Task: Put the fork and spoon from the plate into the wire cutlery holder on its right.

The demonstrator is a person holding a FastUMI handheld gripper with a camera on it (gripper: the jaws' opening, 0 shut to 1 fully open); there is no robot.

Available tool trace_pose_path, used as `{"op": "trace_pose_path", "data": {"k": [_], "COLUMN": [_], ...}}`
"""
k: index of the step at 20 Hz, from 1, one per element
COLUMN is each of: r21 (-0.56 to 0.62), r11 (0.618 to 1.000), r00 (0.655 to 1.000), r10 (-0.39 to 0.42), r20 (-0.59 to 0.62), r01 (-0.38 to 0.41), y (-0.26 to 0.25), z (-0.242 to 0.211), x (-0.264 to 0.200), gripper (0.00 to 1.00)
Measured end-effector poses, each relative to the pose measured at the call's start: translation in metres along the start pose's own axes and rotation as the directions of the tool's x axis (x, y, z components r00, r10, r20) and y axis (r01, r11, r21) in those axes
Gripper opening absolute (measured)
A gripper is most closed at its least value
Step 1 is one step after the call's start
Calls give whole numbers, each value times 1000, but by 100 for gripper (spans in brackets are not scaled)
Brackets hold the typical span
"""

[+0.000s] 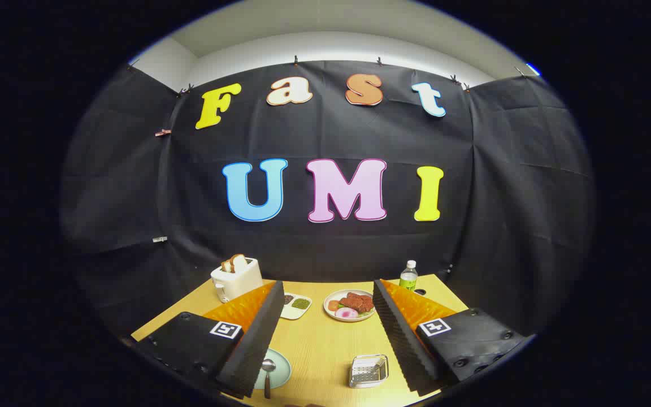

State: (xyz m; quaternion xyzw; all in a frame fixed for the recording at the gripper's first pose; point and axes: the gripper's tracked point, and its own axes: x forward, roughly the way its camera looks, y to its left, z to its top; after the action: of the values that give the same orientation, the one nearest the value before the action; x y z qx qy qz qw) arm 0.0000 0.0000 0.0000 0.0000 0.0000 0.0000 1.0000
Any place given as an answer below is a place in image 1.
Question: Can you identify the light green plate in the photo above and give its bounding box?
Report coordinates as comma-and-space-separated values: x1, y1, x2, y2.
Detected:
255, 348, 292, 389

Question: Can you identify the round white food plate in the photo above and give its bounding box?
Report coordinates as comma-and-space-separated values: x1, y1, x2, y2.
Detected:
323, 289, 376, 323

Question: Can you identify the white divided dish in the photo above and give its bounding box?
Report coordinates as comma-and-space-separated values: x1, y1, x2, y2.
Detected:
280, 292, 313, 321

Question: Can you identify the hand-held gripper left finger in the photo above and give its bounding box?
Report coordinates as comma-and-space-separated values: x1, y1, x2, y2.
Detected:
133, 281, 285, 398

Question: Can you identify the brown grilled meat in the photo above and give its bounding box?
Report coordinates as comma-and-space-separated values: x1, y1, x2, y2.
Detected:
338, 292, 375, 313

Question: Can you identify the white toaster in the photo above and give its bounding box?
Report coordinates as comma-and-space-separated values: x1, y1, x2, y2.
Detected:
211, 257, 263, 303

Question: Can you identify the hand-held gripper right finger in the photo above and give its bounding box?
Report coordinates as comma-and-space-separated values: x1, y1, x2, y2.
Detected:
372, 279, 530, 396

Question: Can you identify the metal wire basket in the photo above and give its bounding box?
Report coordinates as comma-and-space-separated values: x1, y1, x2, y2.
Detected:
349, 354, 389, 388

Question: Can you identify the green label drink bottle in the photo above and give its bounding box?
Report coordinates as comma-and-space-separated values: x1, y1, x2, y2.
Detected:
399, 260, 419, 292

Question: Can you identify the metal spoon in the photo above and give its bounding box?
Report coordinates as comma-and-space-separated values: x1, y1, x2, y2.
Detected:
262, 359, 276, 399

